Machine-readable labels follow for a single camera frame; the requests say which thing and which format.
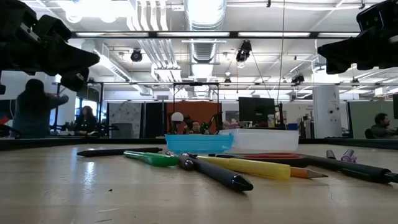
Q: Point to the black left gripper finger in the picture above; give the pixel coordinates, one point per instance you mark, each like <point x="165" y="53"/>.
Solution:
<point x="74" y="81"/>
<point x="62" y="56"/>

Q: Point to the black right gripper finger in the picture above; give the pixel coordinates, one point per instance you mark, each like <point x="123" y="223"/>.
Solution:
<point x="334" y="70"/>
<point x="339" y="51"/>

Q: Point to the purple pen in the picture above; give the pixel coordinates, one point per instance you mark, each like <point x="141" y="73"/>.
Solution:
<point x="349" y="156"/>

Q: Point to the thick black marker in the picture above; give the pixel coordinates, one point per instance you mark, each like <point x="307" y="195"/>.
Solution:
<point x="357" y="170"/>

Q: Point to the orange pencil with eraser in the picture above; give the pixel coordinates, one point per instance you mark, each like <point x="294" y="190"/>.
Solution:
<point x="306" y="173"/>

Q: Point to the green pen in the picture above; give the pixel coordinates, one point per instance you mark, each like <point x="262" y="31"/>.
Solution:
<point x="152" y="158"/>

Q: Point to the black pen with chrome band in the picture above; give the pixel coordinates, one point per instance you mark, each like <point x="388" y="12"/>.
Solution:
<point x="214" y="174"/>

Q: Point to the clear plastic supply box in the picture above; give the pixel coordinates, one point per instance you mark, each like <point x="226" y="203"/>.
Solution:
<point x="264" y="140"/>

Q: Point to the blue plastic supply box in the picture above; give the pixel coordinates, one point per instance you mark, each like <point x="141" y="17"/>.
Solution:
<point x="199" y="143"/>

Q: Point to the person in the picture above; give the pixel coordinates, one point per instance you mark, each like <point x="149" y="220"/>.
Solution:
<point x="34" y="112"/>
<point x="381" y="127"/>
<point x="85" y="121"/>

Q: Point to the white column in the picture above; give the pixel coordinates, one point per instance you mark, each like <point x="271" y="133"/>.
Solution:
<point x="326" y="112"/>

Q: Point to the grey bin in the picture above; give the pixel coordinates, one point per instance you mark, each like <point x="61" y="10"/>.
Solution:
<point x="122" y="130"/>

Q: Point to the slim black pen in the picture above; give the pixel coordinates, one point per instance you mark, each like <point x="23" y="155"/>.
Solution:
<point x="118" y="152"/>

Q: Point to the black monitor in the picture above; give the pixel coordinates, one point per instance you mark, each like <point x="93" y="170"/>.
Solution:
<point x="256" y="109"/>

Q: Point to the white globe lamp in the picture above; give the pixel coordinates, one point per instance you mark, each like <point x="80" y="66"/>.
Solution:
<point x="177" y="117"/>

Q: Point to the yellow pen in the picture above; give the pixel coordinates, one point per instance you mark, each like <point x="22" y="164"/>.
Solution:
<point x="248" y="167"/>

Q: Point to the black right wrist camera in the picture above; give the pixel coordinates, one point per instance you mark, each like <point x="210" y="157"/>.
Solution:
<point x="373" y="15"/>

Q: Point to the black hanging ceiling camera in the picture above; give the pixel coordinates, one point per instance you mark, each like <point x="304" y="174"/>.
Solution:
<point x="298" y="79"/>
<point x="243" y="53"/>
<point x="136" y="55"/>

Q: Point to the green partition wall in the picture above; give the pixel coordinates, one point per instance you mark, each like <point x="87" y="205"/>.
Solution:
<point x="360" y="121"/>

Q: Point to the black aluminium table frame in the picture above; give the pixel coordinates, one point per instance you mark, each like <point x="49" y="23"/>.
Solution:
<point x="62" y="142"/>

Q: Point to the black overhead frame bar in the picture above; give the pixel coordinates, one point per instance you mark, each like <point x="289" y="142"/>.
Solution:
<point x="233" y="34"/>

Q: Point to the black metal stand frame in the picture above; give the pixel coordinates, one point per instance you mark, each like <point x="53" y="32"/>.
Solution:
<point x="196" y="84"/>

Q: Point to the orange partition wall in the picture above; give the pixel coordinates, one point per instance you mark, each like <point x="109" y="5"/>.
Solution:
<point x="199" y="112"/>

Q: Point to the silver ceiling air duct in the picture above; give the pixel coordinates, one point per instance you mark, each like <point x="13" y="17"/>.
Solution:
<point x="203" y="46"/>

